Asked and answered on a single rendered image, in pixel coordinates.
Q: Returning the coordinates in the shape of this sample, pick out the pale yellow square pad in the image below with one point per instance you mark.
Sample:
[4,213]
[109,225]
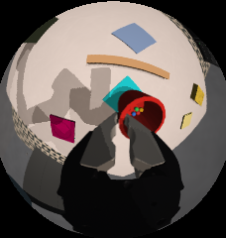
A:
[185,120]

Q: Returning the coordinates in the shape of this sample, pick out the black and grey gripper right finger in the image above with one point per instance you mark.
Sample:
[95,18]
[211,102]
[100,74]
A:
[150,152]

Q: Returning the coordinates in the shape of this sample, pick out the yellow sponge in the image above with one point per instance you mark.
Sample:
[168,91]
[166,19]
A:
[197,94]

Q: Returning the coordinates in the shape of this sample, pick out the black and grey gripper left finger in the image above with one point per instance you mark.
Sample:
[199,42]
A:
[93,153]

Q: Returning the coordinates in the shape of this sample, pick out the red cup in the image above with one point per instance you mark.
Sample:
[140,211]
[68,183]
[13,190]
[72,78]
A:
[153,115]

